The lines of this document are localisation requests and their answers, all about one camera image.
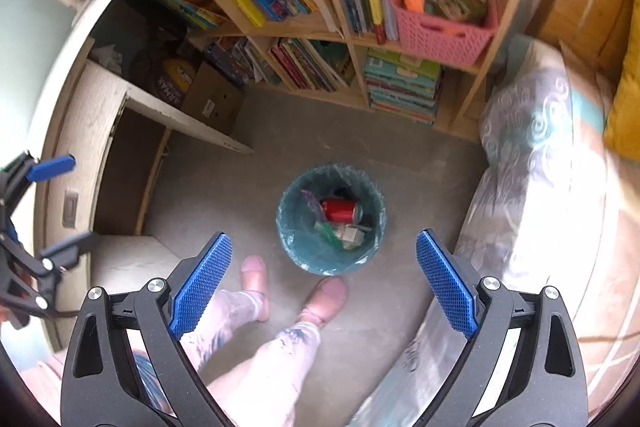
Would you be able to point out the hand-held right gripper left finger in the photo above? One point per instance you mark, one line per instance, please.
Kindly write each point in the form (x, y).
(202, 282)

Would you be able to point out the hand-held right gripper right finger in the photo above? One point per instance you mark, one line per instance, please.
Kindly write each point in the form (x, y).
(445, 282)

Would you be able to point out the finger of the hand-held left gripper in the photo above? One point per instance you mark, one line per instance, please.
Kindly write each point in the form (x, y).
(52, 167)
(70, 247)

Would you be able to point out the bin with teal bag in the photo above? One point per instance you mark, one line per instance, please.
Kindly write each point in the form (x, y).
(300, 252)

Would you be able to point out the white carton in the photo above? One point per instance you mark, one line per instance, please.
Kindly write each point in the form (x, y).
(350, 236)

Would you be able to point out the red drink can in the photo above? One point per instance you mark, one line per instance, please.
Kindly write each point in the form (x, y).
(341, 210)

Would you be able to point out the green plastic wrapper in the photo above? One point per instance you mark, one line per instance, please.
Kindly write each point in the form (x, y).
(327, 232)

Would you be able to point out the clear purple plastic wrapper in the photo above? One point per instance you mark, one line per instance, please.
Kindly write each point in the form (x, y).
(312, 204)

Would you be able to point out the person's left leg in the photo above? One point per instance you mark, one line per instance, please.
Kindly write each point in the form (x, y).
(225, 312)

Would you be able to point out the person's leg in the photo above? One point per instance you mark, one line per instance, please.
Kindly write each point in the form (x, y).
(225, 312)
(270, 372)

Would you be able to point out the pink slipper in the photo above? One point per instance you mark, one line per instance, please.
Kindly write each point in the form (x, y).
(254, 274)
(325, 299)

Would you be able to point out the person's right leg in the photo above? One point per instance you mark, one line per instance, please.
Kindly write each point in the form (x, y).
(270, 372)

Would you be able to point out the person's pink clothing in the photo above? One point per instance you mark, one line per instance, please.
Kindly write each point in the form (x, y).
(40, 377)

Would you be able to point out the yellow and purple bag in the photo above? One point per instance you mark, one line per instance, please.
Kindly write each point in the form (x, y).
(177, 79)

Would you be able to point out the swirl-patterned patchwork blanket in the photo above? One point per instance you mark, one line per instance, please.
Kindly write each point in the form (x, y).
(530, 147)

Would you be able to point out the brown cardboard box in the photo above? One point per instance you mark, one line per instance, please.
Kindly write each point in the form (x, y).
(212, 99)

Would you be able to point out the stack of teal books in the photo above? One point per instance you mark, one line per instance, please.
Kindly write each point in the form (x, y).
(400, 87)

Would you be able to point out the row of red-spined books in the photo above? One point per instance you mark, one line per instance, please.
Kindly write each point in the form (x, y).
(300, 62)

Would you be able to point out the pink plastic basket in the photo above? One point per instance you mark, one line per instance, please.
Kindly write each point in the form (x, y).
(440, 39)

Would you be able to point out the yellow pillow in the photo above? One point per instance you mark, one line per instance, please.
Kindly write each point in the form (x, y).
(625, 107)

